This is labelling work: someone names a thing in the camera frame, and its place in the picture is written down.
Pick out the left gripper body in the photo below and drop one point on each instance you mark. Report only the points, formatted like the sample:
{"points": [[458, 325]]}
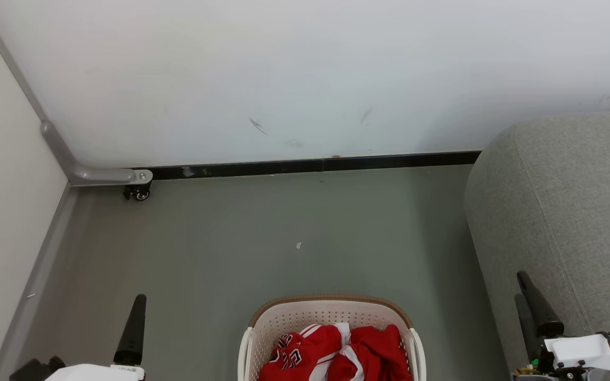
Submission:
{"points": [[93, 373]]}

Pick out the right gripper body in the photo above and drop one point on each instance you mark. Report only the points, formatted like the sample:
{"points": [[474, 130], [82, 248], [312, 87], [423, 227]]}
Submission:
{"points": [[580, 352]]}

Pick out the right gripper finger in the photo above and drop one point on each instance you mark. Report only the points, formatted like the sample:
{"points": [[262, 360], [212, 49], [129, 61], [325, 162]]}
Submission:
{"points": [[543, 312], [528, 330]]}

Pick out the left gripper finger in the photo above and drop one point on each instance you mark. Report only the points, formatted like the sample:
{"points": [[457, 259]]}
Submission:
{"points": [[131, 333]]}

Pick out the red garment with white stripe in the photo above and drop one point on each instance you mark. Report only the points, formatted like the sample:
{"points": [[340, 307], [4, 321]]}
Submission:
{"points": [[379, 352]]}

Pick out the red jersey with black print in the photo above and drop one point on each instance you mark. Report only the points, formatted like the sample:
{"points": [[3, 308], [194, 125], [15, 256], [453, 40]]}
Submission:
{"points": [[310, 344]]}

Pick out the grey fabric sofa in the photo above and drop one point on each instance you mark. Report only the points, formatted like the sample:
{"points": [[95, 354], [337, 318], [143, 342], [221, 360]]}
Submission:
{"points": [[575, 211]]}

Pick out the grey partition base strip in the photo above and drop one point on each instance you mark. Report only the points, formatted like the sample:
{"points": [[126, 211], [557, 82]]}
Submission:
{"points": [[40, 275]]}

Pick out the small black caster wheel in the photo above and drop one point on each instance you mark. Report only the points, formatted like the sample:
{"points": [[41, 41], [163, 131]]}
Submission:
{"points": [[140, 193]]}

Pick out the cream perforated laundry basket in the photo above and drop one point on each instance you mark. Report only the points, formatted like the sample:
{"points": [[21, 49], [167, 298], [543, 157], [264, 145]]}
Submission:
{"points": [[331, 312]]}

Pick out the black baseboard strip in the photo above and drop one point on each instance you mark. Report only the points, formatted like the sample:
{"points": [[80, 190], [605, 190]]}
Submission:
{"points": [[294, 166]]}

